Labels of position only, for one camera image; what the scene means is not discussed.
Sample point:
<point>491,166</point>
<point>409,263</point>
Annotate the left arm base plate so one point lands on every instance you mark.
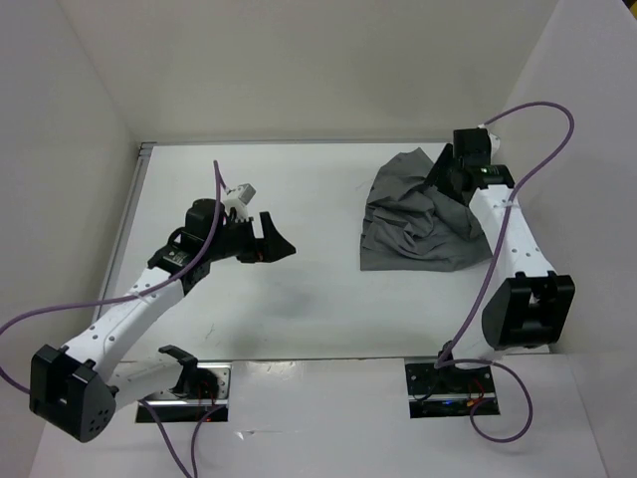
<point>207,400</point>

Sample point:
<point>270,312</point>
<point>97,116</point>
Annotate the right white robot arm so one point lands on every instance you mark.
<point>525,302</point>

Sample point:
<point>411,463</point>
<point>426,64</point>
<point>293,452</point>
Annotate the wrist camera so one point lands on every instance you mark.
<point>238,198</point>
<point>495,141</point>

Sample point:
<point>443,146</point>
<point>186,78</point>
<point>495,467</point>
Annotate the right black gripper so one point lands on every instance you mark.
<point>438,174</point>

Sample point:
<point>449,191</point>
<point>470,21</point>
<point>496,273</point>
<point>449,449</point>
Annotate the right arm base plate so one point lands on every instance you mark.
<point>450,391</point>

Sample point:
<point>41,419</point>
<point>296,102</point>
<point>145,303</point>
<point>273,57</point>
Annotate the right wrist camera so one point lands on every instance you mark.
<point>495,141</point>

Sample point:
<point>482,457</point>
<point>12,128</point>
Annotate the grey pleated skirt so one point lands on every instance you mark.
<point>411,226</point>

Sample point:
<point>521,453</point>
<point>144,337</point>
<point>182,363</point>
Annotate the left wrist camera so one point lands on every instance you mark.
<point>238,198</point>

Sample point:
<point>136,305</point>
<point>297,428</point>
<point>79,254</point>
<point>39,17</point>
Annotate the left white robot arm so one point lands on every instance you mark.
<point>79,386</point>

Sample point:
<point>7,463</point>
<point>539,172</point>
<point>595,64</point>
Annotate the aluminium table edge rail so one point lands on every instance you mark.
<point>121,238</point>

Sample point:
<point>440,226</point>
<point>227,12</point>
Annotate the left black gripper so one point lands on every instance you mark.
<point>271,247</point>

